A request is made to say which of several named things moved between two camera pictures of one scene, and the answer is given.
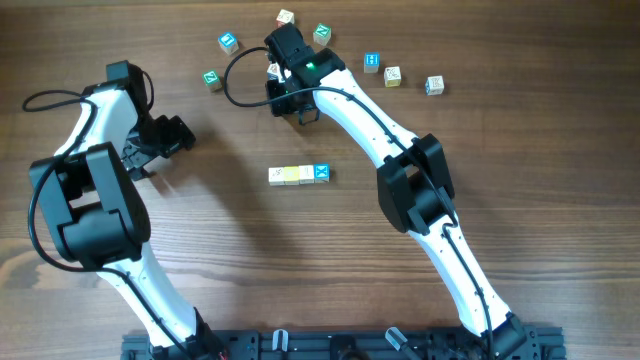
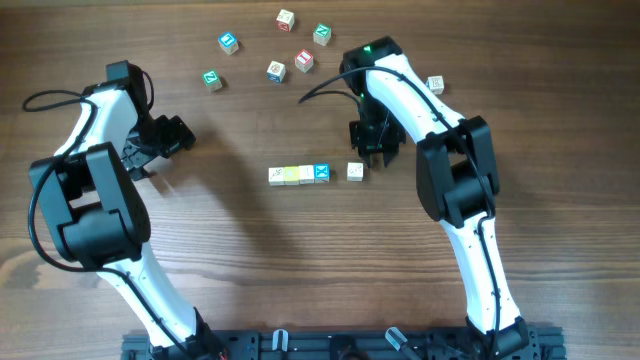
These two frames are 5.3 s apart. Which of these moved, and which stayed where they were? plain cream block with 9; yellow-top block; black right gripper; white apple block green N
Moved: black right gripper
Stayed: plain cream block with 9; yellow-top block; white apple block green N
